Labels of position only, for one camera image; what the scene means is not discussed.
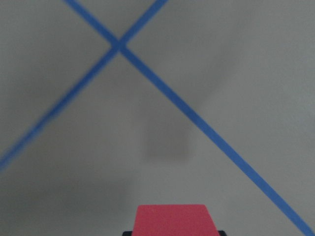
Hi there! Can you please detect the red cube block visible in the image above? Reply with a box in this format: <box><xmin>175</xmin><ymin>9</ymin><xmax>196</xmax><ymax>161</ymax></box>
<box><xmin>132</xmin><ymin>205</ymin><xmax>219</xmax><ymax>236</ymax></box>

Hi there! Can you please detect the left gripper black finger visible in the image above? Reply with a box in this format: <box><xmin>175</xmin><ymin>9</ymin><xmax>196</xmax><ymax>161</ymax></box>
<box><xmin>122</xmin><ymin>231</ymin><xmax>132</xmax><ymax>236</ymax></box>

